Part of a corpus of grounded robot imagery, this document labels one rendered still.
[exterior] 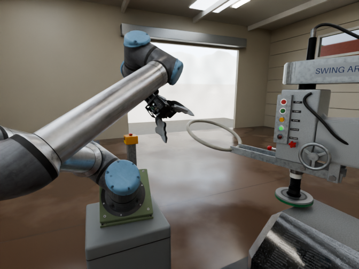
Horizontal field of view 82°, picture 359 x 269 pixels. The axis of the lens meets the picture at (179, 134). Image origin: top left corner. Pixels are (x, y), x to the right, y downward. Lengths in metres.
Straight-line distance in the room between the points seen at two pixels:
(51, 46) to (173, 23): 3.75
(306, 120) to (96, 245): 1.22
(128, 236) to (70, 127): 0.72
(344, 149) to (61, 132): 1.22
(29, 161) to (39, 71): 6.66
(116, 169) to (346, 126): 1.11
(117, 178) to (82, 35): 6.40
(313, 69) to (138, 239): 1.22
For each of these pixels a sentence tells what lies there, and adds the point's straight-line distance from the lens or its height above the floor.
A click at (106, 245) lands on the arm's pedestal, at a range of 1.09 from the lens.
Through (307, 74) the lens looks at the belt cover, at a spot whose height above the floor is 1.60.
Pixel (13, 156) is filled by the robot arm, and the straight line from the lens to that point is 0.46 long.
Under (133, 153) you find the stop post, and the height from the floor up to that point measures 0.90.
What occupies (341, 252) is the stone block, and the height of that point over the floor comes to 0.78.
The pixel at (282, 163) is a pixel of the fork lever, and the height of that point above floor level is 1.07.
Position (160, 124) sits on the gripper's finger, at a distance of 0.79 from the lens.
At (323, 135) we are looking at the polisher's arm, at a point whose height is 1.29.
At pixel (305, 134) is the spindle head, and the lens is 1.33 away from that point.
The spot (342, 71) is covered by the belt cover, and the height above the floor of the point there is 1.61.
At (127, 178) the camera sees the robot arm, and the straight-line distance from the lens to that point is 0.94.
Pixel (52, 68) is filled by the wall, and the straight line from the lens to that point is 7.05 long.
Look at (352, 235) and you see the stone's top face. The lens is 1.45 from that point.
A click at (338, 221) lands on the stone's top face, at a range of 1.53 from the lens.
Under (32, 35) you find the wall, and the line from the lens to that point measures 7.22.
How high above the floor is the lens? 1.51
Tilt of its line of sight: 12 degrees down
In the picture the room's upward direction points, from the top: straight up
